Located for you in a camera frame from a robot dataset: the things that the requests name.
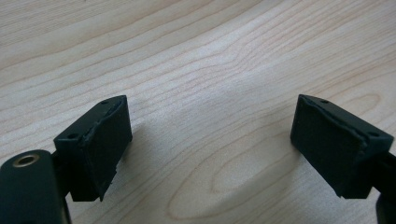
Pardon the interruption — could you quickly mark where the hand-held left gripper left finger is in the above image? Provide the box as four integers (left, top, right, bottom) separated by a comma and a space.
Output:
53, 94, 134, 202

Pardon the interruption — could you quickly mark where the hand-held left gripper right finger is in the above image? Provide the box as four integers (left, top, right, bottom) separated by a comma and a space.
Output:
290, 94, 394, 200

